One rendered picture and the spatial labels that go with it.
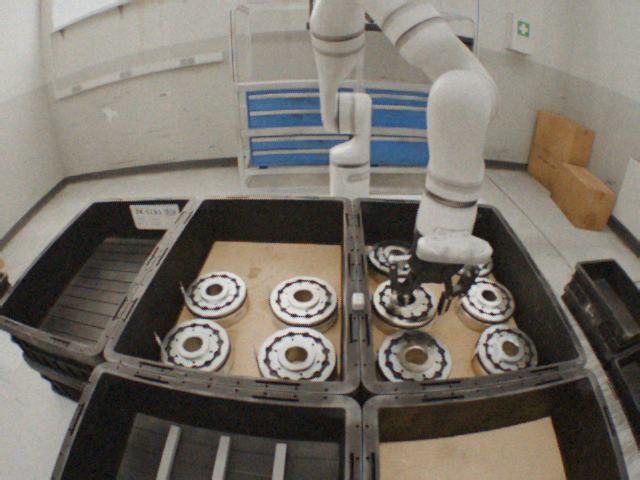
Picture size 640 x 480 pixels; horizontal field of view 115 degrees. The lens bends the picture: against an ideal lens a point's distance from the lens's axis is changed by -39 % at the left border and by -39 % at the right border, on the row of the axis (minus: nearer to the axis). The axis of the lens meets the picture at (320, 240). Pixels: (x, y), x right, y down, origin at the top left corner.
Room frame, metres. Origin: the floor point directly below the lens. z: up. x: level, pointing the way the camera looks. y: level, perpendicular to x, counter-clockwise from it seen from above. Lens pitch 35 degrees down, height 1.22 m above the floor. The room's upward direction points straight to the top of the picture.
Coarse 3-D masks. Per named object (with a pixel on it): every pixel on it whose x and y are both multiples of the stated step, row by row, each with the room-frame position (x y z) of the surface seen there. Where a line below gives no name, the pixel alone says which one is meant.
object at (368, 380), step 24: (360, 216) 0.48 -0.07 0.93; (360, 240) 0.41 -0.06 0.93; (360, 264) 0.35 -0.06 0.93; (528, 264) 0.35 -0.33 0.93; (360, 288) 0.31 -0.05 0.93; (360, 312) 0.26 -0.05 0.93; (360, 336) 0.23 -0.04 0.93; (576, 336) 0.19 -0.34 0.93; (360, 360) 0.20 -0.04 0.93; (576, 360) 0.15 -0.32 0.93; (360, 384) 0.17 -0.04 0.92; (384, 384) 0.16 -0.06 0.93; (408, 384) 0.16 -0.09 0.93; (432, 384) 0.16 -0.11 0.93; (456, 384) 0.16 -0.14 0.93; (480, 384) 0.15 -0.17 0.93
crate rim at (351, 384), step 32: (352, 224) 0.46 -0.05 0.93; (160, 256) 0.37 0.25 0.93; (352, 256) 0.37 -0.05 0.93; (352, 288) 0.31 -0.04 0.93; (128, 320) 0.23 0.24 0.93; (352, 320) 0.25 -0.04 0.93; (352, 352) 0.21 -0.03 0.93; (224, 384) 0.16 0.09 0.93; (256, 384) 0.16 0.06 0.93; (288, 384) 0.17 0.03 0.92; (320, 384) 0.17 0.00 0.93; (352, 384) 0.17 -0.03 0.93
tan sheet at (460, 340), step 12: (492, 276) 0.43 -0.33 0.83; (432, 288) 0.41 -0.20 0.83; (372, 324) 0.33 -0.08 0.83; (432, 324) 0.32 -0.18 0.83; (444, 324) 0.32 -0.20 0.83; (456, 324) 0.32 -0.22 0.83; (384, 336) 0.30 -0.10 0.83; (444, 336) 0.30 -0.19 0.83; (456, 336) 0.30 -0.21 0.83; (468, 336) 0.29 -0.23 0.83; (456, 348) 0.27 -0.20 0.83; (468, 348) 0.27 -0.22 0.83; (456, 360) 0.25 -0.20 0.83; (468, 360) 0.25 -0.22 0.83; (456, 372) 0.23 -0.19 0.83; (468, 372) 0.23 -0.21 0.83
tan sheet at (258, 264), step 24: (216, 264) 0.47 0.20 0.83; (240, 264) 0.47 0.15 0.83; (264, 264) 0.48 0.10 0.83; (288, 264) 0.48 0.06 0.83; (312, 264) 0.48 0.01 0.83; (336, 264) 0.48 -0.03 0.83; (264, 288) 0.41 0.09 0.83; (336, 288) 0.41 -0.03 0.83; (264, 312) 0.35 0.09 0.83; (240, 336) 0.30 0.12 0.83; (264, 336) 0.31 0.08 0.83; (336, 336) 0.31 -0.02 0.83; (240, 360) 0.26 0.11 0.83
